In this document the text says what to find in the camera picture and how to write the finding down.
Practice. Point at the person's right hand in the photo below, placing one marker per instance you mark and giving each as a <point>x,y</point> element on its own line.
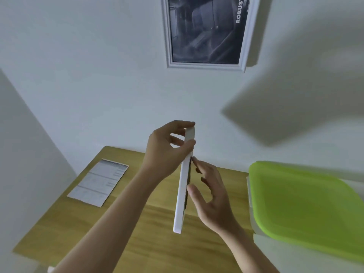
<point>219,207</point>

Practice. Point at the person's left hand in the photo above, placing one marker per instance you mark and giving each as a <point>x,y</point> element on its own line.
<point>159,152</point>

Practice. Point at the person's left thumb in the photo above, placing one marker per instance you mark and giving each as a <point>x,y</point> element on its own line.
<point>184,152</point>

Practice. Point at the person's left middle finger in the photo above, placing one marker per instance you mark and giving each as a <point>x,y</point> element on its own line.
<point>177,140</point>

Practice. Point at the person's right thumb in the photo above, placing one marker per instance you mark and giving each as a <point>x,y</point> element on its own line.
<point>196,197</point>

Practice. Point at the white picture frame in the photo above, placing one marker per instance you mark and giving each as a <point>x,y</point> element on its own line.
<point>182,193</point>

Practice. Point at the person's right forearm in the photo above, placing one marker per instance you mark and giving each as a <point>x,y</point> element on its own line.
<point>247,250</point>

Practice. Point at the person's left forearm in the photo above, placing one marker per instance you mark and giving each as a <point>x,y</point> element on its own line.
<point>113,221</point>

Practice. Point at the printed paper sheet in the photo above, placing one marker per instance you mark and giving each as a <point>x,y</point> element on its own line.
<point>98,183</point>

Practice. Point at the green plastic lid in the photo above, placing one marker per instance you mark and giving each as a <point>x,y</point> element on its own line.
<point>301,204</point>

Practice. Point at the white framed dark wall picture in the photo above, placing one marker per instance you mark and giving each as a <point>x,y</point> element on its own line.
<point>207,28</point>

